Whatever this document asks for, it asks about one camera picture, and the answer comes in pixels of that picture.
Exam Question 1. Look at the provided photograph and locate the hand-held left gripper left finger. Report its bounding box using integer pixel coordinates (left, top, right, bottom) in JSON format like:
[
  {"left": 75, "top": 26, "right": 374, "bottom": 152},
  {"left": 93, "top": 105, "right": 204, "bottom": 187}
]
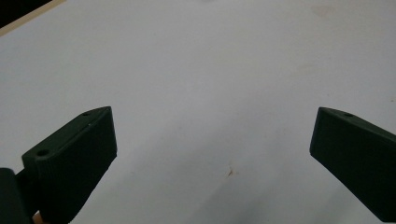
[{"left": 21, "top": 105, "right": 119, "bottom": 224}]

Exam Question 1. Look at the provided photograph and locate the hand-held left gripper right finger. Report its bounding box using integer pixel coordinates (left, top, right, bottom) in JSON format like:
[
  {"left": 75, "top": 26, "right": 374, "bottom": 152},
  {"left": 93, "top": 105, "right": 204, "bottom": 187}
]
[{"left": 309, "top": 106, "right": 396, "bottom": 223}]

